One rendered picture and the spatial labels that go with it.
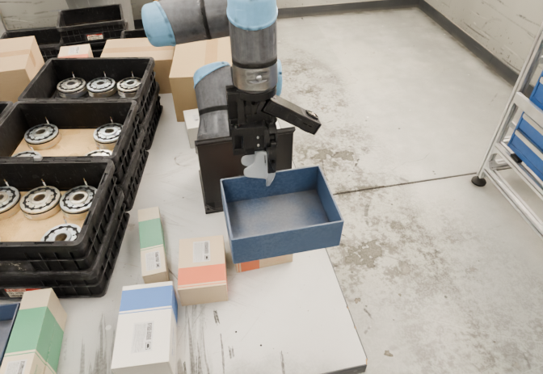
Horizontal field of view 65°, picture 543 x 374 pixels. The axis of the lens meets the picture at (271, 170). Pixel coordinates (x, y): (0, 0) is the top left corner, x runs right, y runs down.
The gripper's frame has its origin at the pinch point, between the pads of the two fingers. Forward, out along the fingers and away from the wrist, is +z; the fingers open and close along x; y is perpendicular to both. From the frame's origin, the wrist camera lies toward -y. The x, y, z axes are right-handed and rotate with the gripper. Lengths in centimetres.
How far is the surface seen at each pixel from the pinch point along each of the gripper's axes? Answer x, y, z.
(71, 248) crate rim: -8.4, 44.6, 18.9
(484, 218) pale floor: -80, -126, 103
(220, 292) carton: -4.5, 13.1, 36.9
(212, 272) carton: -8.2, 14.3, 33.5
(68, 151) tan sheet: -57, 56, 22
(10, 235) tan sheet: -24, 65, 26
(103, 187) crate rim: -26.3, 39.4, 15.7
